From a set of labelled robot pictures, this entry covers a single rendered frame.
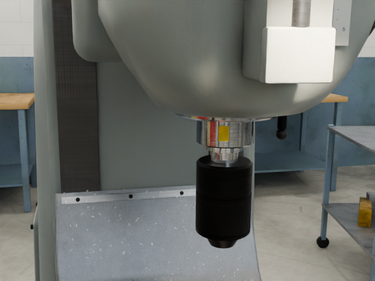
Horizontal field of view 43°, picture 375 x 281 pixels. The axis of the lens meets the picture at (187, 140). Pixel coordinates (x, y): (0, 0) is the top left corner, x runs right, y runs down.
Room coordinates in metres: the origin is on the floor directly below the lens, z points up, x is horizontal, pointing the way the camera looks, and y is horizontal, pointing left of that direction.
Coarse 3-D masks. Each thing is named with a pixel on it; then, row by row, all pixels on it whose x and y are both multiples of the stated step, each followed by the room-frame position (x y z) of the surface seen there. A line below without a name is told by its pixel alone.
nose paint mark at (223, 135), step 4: (220, 128) 0.36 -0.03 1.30; (224, 128) 0.36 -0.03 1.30; (228, 128) 0.36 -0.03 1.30; (220, 132) 0.36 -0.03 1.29; (224, 132) 0.36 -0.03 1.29; (228, 132) 0.36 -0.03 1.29; (220, 136) 0.36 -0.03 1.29; (224, 136) 0.36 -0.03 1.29; (228, 136) 0.36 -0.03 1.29; (220, 140) 0.36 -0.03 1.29; (224, 140) 0.36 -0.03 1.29; (228, 140) 0.36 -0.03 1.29
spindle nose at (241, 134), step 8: (200, 120) 0.37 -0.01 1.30; (200, 128) 0.37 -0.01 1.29; (208, 128) 0.36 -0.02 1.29; (216, 128) 0.36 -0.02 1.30; (232, 128) 0.36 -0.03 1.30; (240, 128) 0.36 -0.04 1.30; (248, 128) 0.36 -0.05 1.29; (200, 136) 0.37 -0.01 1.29; (208, 136) 0.36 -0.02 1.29; (216, 136) 0.36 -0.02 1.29; (232, 136) 0.36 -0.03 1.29; (240, 136) 0.36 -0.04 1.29; (248, 136) 0.36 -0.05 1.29; (200, 144) 0.37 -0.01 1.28; (208, 144) 0.36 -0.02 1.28; (216, 144) 0.36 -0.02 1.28; (224, 144) 0.36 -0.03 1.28; (232, 144) 0.36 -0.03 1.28; (240, 144) 0.36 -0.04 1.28; (248, 144) 0.36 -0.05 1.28
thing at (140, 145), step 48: (48, 0) 0.71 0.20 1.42; (48, 48) 0.71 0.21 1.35; (48, 96) 0.71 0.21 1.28; (96, 96) 0.72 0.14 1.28; (144, 96) 0.74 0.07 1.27; (48, 144) 0.72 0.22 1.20; (96, 144) 0.72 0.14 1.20; (144, 144) 0.74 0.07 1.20; (192, 144) 0.76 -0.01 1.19; (48, 192) 0.72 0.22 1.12; (48, 240) 0.72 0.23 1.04
